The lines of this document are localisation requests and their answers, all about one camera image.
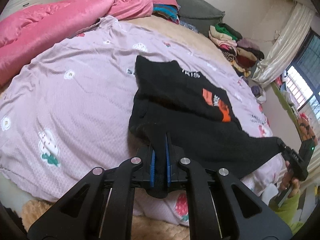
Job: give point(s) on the purple cloth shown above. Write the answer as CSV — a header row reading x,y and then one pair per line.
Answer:
x,y
256,90

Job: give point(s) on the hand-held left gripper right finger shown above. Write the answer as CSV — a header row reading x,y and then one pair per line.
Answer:
x,y
169,165

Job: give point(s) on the blue patterned cloth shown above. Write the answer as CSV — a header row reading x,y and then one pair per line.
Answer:
x,y
190,27

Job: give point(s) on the cream curtain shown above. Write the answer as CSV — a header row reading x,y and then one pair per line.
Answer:
x,y
282,50

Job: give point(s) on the light purple printed bedsheet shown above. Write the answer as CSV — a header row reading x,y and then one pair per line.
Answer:
x,y
75,105

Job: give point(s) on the person's right hand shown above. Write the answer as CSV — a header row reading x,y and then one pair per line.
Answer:
x,y
293,185

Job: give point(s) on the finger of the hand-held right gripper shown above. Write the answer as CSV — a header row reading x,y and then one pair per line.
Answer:
x,y
287,152

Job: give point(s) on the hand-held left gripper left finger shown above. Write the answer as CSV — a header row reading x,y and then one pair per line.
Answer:
x,y
152,168

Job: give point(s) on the pile of folded clothes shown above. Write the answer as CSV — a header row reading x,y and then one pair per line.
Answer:
x,y
235,47

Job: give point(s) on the pink quilt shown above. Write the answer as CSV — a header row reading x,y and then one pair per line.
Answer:
x,y
50,27

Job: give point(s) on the green windowsill shelf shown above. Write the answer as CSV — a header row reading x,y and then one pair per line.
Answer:
x,y
300,120

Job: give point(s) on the window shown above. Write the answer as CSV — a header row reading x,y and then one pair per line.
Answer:
x,y
307,75

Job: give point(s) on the colourful striped cloth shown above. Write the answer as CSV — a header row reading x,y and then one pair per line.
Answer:
x,y
166,12

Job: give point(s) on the black sweater with orange cuffs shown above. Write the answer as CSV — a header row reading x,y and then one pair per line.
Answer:
x,y
180,105

